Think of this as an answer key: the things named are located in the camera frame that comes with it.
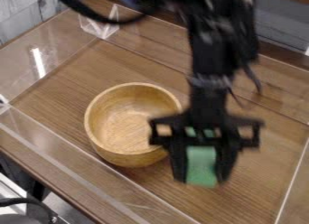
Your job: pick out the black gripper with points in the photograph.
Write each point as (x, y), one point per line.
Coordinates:
(206, 124)

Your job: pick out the green rectangular block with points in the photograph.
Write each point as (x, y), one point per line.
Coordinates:
(201, 165)

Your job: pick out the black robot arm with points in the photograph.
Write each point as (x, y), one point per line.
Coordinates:
(222, 39)

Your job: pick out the brown wooden bowl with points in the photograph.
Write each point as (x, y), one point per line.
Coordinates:
(116, 123)

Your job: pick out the clear acrylic tray wall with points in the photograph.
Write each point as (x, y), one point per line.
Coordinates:
(44, 140)

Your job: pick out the clear acrylic corner bracket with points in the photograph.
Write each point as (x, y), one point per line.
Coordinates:
(100, 30)

